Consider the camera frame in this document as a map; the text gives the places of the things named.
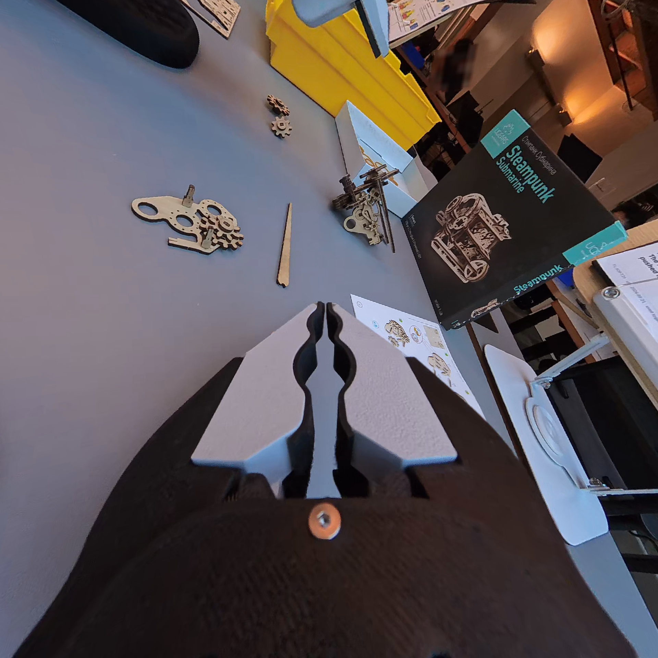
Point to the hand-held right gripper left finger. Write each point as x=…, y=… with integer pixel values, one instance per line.
x=246, y=411

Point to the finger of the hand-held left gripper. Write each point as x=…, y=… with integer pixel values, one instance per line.
x=375, y=25
x=321, y=10

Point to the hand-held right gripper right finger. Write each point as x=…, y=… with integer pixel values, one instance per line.
x=390, y=411

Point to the assembly instruction booklet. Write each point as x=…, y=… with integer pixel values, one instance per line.
x=401, y=334

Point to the wooden plate with gears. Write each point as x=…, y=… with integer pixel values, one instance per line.
x=175, y=221

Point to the grey desk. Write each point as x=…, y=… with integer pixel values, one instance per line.
x=77, y=318

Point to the printed task instruction paper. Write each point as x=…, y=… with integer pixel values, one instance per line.
x=637, y=272

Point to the curled printed paper sheet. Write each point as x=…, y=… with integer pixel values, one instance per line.
x=426, y=13

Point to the yellow plastic bin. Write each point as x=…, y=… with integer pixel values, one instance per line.
x=334, y=67

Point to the laser-cut wooden parts sheet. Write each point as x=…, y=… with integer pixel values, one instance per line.
x=218, y=13

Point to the small dark wooden gear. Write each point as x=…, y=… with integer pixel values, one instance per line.
x=278, y=105

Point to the small white cardboard box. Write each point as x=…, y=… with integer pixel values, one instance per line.
x=370, y=133

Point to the small light wooden gear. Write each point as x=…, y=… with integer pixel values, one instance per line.
x=281, y=126

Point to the wooden document stand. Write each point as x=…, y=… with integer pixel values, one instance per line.
x=545, y=452

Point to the pointed wooden stick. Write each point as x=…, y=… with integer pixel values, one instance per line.
x=285, y=246

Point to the wooden gear mechanism assembly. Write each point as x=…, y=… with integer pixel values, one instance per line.
x=365, y=205

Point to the black puzzle kit box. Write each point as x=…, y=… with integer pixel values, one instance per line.
x=493, y=221

